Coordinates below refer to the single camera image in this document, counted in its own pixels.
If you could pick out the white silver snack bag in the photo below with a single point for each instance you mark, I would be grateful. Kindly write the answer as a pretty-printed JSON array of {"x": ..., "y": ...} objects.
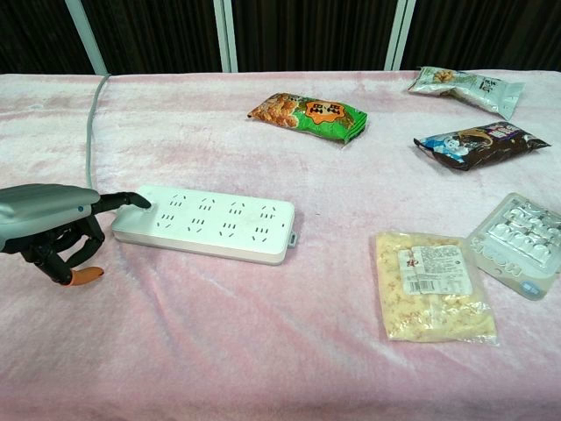
[{"x": 469, "y": 90}]

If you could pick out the green orange snack bag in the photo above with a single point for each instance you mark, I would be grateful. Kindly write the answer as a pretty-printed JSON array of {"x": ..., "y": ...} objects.
[{"x": 307, "y": 116}]

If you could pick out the white frame post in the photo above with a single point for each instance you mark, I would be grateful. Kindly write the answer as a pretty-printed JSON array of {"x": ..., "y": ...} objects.
[
  {"x": 225, "y": 35},
  {"x": 396, "y": 35},
  {"x": 87, "y": 35}
]

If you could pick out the pink plush table cloth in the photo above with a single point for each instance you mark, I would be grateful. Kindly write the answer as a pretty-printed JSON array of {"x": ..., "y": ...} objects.
[{"x": 280, "y": 263}]

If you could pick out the clear bag yellow snacks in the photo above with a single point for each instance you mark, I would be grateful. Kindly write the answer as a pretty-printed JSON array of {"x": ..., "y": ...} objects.
[{"x": 429, "y": 289}]

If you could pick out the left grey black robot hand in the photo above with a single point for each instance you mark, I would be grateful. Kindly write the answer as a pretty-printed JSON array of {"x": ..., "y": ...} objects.
[{"x": 44, "y": 206}]

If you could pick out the clear plastic blister pack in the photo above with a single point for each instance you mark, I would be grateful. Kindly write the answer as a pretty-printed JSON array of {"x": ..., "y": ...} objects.
[{"x": 517, "y": 245}]

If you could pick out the brown blue snack bag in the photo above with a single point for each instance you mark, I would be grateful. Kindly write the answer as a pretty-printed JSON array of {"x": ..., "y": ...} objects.
[{"x": 482, "y": 144}]

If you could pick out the white power strip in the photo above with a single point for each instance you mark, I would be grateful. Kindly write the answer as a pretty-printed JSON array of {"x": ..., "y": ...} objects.
[{"x": 210, "y": 223}]

